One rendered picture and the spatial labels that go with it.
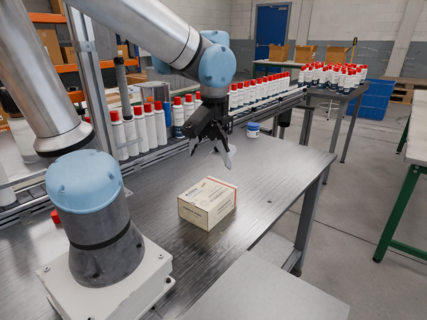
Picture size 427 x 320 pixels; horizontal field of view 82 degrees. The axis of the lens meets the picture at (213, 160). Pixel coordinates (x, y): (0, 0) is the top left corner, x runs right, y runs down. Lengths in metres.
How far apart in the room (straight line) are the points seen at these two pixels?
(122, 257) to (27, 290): 0.28
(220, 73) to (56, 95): 0.30
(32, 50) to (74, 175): 0.22
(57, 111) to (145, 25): 0.24
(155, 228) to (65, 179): 0.39
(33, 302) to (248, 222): 0.56
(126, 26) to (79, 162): 0.24
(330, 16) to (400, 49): 1.90
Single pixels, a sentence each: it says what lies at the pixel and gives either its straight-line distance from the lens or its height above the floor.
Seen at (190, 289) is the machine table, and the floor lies 0.83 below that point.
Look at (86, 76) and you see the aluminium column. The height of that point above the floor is 1.25.
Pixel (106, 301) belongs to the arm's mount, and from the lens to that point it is 0.55.
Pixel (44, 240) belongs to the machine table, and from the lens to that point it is 0.88.
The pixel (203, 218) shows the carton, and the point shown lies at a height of 0.87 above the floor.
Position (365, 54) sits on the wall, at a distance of 7.95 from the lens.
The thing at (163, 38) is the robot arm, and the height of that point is 1.34.
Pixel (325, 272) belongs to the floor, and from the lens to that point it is 1.87.
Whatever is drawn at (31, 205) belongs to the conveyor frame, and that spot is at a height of 0.87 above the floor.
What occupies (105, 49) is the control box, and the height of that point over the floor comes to 1.31.
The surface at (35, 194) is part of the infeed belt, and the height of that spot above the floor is 0.88.
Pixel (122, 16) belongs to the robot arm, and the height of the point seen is 1.37.
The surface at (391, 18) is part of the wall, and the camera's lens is 7.91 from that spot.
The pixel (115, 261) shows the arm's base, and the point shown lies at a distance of 0.54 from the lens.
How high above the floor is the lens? 1.35
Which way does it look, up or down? 27 degrees down
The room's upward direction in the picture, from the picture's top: straight up
